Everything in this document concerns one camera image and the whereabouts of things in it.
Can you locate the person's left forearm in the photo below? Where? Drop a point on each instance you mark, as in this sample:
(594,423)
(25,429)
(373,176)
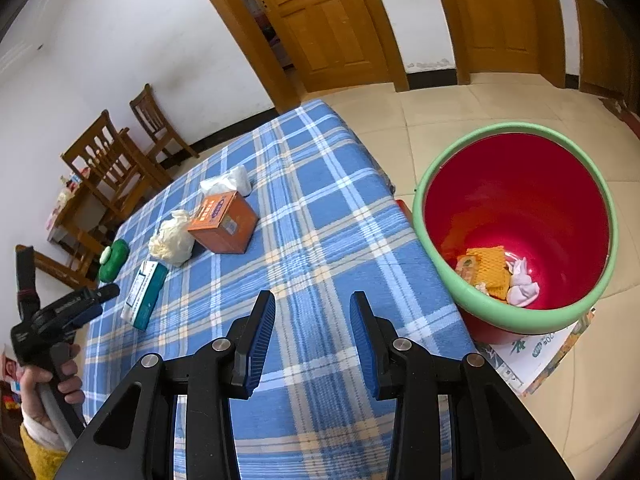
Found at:
(42,452)

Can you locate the orange cardboard box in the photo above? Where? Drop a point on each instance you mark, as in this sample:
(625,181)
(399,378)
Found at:
(220,225)

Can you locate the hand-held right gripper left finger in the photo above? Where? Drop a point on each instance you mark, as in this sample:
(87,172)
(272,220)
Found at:
(260,345)

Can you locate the wooden panel door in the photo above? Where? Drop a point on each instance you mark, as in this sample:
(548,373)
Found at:
(325,20)

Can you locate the yellow foam net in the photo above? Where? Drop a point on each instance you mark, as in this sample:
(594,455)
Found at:
(490,270)

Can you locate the wooden door frame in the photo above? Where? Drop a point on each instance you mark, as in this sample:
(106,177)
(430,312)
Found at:
(562,35)
(240,35)

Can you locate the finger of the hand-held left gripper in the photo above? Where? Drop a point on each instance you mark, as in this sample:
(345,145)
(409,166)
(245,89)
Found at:
(82,316)
(107,292)

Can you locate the teal and white box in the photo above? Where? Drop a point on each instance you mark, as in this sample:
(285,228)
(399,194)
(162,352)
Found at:
(145,295)

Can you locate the person's left hand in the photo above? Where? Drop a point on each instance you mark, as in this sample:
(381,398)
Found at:
(32,395)

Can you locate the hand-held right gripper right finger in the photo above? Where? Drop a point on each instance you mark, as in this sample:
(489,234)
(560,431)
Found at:
(365,345)

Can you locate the printed paper sheets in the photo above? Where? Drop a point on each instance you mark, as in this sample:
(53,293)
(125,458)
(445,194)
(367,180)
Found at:
(530,355)

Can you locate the red bucket with green rim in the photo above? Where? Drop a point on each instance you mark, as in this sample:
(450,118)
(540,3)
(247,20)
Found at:
(525,195)

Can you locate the green flower-shaped container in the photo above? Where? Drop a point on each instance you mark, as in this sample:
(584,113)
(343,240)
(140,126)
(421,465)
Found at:
(115,260)

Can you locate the cream plastic bag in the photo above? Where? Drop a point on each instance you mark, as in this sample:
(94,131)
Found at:
(172,240)

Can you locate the wooden dining table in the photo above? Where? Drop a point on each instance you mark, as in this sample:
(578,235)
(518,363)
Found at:
(80,210)

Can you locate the white tissue wad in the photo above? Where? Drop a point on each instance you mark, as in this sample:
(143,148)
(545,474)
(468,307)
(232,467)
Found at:
(230,180)

